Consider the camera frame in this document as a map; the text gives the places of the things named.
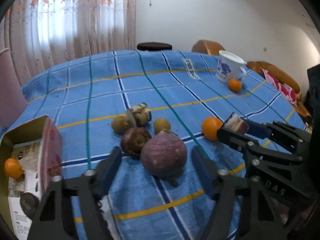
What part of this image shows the orange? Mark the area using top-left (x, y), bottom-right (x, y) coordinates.
top-left (228, 79), bottom-right (242, 93)
top-left (202, 116), bottom-right (223, 141)
top-left (4, 158), bottom-right (23, 179)

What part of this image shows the large purple round fruit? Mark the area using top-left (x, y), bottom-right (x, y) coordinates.
top-left (140, 131), bottom-right (188, 178)

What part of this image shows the brown kiwi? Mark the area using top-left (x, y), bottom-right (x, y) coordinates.
top-left (111, 116), bottom-right (132, 134)
top-left (153, 118), bottom-right (171, 134)

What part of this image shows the cut fruit piece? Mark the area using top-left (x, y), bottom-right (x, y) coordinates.
top-left (126, 102), bottom-right (152, 127)

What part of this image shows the dark red mangosteen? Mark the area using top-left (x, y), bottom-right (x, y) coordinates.
top-left (120, 127), bottom-right (152, 159)

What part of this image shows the dark fruit in box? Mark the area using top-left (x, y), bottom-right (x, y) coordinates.
top-left (20, 192), bottom-right (40, 220)

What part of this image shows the brown leather sofa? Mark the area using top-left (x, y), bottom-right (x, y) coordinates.
top-left (247, 61), bottom-right (312, 125)

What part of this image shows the pink floral cushion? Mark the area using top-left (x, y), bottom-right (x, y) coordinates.
top-left (262, 69), bottom-right (297, 106)

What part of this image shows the orange in box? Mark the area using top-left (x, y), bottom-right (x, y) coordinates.
top-left (4, 158), bottom-right (23, 179)

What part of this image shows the white blue floral cup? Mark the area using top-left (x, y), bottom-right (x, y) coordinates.
top-left (216, 50), bottom-right (247, 83)

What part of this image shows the gold pink tin box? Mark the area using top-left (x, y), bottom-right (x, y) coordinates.
top-left (1, 115), bottom-right (62, 239)

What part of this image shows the blue plaid tablecloth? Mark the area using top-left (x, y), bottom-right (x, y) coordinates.
top-left (14, 50), bottom-right (305, 239)

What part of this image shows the brown leather armchair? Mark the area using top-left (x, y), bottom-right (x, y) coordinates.
top-left (191, 40), bottom-right (225, 56)

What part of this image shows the pink kettle jug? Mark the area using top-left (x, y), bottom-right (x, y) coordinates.
top-left (0, 48), bottom-right (27, 129)

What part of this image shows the dark round stool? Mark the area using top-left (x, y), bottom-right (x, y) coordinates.
top-left (137, 42), bottom-right (172, 51)

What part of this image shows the sheer floral curtain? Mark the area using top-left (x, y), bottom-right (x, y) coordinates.
top-left (1, 0), bottom-right (136, 85)

